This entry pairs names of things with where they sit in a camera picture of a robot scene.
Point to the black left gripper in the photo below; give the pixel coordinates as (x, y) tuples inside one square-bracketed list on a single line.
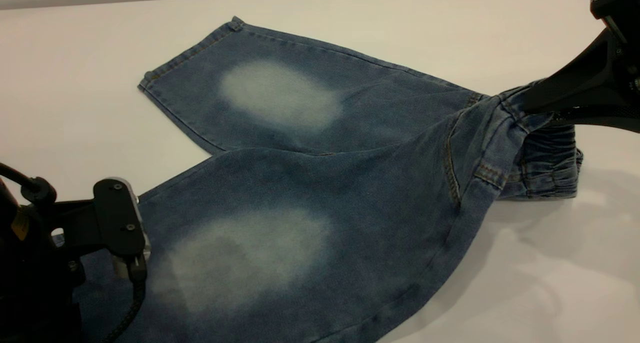
[(35, 283)]

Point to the blue denim jeans with faded knees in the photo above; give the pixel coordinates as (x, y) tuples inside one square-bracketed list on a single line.
[(350, 208)]

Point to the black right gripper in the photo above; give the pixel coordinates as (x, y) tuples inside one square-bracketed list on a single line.
[(620, 3)]

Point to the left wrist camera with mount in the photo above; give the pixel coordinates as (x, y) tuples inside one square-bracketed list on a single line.
[(117, 218)]

